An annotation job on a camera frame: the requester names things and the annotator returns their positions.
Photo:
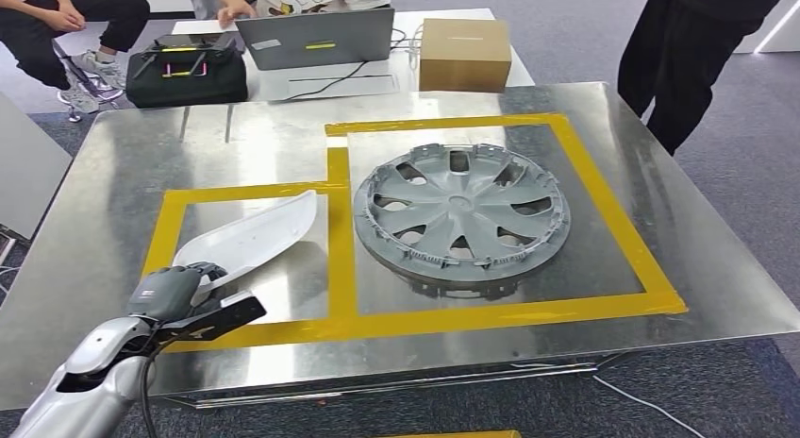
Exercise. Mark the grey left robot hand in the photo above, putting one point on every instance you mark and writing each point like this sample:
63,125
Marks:
162,291

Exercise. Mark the white curved plastic part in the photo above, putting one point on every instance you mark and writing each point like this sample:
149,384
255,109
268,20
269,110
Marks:
250,235

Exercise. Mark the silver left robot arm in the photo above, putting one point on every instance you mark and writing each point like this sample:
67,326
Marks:
94,372

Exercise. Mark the stainless steel workbench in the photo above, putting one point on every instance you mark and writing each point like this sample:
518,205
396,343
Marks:
94,172

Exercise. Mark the white side table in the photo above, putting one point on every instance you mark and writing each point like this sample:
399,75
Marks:
25,166

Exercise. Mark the black carry bag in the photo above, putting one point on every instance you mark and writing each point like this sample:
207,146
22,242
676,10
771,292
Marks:
187,85

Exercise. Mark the black remote controller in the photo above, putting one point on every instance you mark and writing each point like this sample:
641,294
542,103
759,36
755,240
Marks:
187,44

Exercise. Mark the grey laptop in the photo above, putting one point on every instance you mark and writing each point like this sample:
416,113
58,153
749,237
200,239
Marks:
312,38

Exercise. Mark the grey plastic wheel cover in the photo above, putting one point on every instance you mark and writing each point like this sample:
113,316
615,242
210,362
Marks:
462,210

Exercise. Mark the brown cardboard box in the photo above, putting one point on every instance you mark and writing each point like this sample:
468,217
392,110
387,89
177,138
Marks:
465,53

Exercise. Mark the white cabinet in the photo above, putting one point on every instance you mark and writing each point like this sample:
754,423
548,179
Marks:
781,28

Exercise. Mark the small yellow tape frame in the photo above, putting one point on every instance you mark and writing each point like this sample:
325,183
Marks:
159,235

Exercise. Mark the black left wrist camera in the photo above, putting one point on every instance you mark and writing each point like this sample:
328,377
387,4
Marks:
231,313

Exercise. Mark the large yellow tape frame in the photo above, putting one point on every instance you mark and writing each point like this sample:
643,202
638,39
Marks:
600,191

